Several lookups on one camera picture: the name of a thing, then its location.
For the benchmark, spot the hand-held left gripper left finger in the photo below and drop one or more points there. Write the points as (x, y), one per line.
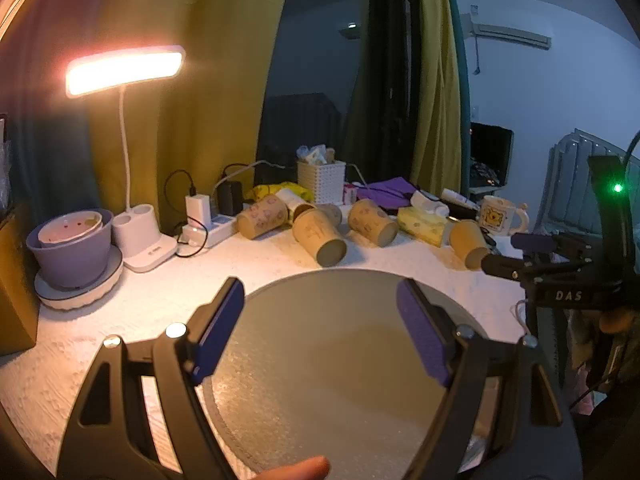
(220, 332)

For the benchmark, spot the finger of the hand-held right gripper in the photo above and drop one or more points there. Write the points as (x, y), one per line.
(532, 242)
(502, 266)

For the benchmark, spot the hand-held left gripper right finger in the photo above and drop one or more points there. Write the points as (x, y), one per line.
(422, 335)

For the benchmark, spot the brown paper cup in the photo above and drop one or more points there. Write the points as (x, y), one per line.
(317, 235)
(262, 216)
(370, 220)
(331, 214)
(467, 242)

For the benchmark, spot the person's right hand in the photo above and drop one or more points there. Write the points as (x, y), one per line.
(617, 320)

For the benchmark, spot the person's left hand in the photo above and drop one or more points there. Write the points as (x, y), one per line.
(300, 470)

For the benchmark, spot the white mug yellow print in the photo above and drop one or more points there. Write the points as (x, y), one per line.
(495, 216)

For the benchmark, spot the white tube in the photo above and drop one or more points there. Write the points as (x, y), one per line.
(457, 195)
(427, 205)

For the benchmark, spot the yellow tissue pack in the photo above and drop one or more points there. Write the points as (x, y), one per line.
(422, 225)

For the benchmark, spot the round grey mat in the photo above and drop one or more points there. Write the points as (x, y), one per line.
(325, 360)

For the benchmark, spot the white power strip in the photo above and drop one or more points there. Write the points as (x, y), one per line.
(217, 230)

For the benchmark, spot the black laptop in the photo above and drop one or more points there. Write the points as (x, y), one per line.
(492, 147)

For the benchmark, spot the white round plate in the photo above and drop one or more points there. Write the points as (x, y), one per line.
(107, 280)

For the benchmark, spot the white charger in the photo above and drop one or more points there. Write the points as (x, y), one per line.
(198, 207)

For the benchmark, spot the black power adapter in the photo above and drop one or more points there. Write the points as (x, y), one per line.
(230, 199)

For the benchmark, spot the purple cloth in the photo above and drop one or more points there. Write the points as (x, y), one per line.
(385, 192)

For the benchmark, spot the yellow plastic bag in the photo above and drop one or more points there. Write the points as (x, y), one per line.
(265, 191)

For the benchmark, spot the white paper roll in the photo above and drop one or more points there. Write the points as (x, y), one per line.
(289, 197)

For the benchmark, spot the small pink white box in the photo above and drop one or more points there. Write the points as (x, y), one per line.
(350, 193)

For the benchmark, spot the purple bowl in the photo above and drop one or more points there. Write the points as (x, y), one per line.
(75, 260)

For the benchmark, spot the white woven basket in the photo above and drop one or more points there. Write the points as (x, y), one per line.
(322, 182)

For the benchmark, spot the white bowl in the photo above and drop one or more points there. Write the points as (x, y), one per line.
(67, 230)

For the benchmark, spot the yellow curtain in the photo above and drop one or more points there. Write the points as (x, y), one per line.
(437, 85)
(210, 110)

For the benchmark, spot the crumpled paper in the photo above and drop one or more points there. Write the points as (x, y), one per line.
(312, 154)

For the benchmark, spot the brown cardboard box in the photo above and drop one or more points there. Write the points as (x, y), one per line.
(15, 285)

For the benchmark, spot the white air conditioner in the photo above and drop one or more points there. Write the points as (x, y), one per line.
(510, 32)

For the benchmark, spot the white desk lamp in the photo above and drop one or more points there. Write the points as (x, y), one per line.
(125, 67)

